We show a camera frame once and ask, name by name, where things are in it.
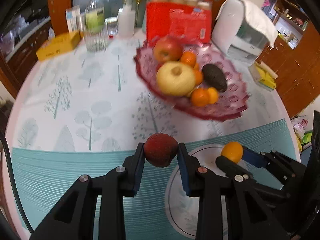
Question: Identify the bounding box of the yellow orange citrus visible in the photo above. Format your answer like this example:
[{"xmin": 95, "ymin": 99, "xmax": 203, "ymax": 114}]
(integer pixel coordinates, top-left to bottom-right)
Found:
[{"xmin": 220, "ymin": 141, "xmax": 244, "ymax": 164}]

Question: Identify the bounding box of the dark red plum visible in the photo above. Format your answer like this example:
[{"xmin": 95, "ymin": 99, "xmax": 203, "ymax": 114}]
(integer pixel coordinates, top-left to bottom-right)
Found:
[{"xmin": 144, "ymin": 133, "xmax": 178, "ymax": 167}]

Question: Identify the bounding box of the dark avocado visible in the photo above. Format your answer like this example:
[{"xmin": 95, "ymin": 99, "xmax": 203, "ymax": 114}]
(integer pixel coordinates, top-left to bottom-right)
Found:
[{"xmin": 202, "ymin": 64, "xmax": 227, "ymax": 92}]

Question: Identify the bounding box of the red apple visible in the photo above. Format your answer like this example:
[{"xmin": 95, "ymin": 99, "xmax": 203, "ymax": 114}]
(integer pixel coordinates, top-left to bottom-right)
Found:
[{"xmin": 153, "ymin": 37, "xmax": 183, "ymax": 63}]

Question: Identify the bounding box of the pink glass fruit bowl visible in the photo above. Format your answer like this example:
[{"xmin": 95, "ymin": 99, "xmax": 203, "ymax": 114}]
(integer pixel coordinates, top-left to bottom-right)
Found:
[{"xmin": 134, "ymin": 36, "xmax": 249, "ymax": 121}]

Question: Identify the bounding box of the orange tangerine front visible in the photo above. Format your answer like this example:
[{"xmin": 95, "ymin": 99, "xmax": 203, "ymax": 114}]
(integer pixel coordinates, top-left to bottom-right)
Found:
[{"xmin": 190, "ymin": 88, "xmax": 210, "ymax": 107}]

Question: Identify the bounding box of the small orange tangerine right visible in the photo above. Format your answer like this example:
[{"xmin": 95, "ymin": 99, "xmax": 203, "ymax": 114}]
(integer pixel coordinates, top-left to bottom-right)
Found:
[{"xmin": 207, "ymin": 87, "xmax": 219, "ymax": 105}]

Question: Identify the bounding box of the tree pattern tablecloth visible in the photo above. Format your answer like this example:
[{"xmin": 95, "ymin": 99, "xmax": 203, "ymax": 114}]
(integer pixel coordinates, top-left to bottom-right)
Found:
[{"xmin": 6, "ymin": 31, "xmax": 300, "ymax": 228}]

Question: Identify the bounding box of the yellow pear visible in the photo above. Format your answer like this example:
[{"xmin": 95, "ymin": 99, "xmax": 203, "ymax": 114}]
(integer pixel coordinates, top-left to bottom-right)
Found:
[{"xmin": 156, "ymin": 61, "xmax": 196, "ymax": 96}]

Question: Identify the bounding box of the orange tangerine middle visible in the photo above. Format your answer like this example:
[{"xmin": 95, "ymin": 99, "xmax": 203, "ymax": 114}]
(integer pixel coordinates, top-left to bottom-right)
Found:
[{"xmin": 193, "ymin": 69, "xmax": 203, "ymax": 86}]

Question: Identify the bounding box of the orange tangerine top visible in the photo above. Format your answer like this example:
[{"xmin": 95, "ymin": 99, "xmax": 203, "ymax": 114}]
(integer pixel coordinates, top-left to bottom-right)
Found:
[{"xmin": 180, "ymin": 51, "xmax": 197, "ymax": 68}]

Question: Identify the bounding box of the white water dispenser appliance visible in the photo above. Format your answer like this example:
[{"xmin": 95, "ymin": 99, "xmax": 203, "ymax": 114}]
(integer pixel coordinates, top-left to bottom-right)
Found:
[{"xmin": 212, "ymin": 0, "xmax": 268, "ymax": 63}]

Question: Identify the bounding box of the clear drinking glass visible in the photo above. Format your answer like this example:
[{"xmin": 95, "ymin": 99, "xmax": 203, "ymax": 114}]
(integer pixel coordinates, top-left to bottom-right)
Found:
[{"xmin": 84, "ymin": 25, "xmax": 108, "ymax": 52}]

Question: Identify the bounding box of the white squeeze bottle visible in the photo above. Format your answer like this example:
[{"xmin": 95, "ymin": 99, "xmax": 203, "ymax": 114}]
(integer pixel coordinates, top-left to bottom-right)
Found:
[{"xmin": 118, "ymin": 1, "xmax": 135, "ymax": 37}]

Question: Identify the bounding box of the yellow cardboard box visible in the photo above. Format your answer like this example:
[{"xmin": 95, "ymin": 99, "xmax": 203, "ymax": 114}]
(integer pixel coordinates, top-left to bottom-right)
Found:
[{"xmin": 36, "ymin": 31, "xmax": 81, "ymax": 61}]

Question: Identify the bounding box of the small glass jar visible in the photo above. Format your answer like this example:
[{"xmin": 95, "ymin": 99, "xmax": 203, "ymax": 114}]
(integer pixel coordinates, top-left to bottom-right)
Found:
[{"xmin": 105, "ymin": 17, "xmax": 118, "ymax": 36}]

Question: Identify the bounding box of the white cloth on appliance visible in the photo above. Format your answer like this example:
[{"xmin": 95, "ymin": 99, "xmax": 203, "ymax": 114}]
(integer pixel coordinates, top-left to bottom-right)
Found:
[{"xmin": 215, "ymin": 0, "xmax": 278, "ymax": 48}]

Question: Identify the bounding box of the red paper cup package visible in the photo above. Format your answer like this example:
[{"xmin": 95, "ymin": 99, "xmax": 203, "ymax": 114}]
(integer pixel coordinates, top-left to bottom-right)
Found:
[{"xmin": 146, "ymin": 0, "xmax": 212, "ymax": 44}]

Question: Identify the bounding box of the green label clear bottle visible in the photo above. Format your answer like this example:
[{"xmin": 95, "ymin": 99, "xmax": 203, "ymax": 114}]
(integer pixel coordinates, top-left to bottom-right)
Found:
[{"xmin": 85, "ymin": 0, "xmax": 105, "ymax": 33}]

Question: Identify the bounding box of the small white blue box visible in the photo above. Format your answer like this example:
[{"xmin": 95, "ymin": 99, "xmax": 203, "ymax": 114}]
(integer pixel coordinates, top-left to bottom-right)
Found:
[{"xmin": 66, "ymin": 5, "xmax": 80, "ymax": 33}]

